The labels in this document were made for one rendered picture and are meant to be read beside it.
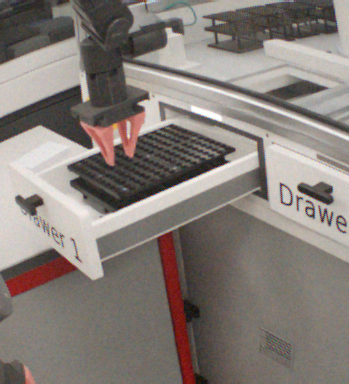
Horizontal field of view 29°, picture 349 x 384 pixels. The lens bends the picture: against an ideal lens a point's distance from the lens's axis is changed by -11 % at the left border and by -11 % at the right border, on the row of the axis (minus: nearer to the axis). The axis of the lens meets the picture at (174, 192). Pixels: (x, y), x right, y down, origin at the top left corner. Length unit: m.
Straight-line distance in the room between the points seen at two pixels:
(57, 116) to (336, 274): 1.14
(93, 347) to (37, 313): 0.17
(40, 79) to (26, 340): 0.87
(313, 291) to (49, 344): 0.54
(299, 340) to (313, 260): 0.21
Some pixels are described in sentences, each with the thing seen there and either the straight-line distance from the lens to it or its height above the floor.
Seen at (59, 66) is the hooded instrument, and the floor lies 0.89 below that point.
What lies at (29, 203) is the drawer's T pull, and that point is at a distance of 1.12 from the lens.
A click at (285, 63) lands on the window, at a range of 1.09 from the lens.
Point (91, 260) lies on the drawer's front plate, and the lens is 1.05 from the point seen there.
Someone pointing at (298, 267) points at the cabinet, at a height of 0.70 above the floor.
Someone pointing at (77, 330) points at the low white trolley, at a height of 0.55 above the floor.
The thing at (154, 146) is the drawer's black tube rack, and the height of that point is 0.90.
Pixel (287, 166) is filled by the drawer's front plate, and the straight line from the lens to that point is 1.12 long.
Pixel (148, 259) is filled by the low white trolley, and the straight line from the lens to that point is 1.45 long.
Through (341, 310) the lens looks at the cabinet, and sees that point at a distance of 1.20.
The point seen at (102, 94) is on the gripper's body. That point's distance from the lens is 1.02.
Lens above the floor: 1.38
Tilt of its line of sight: 26 degrees down
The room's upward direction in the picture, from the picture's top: 8 degrees counter-clockwise
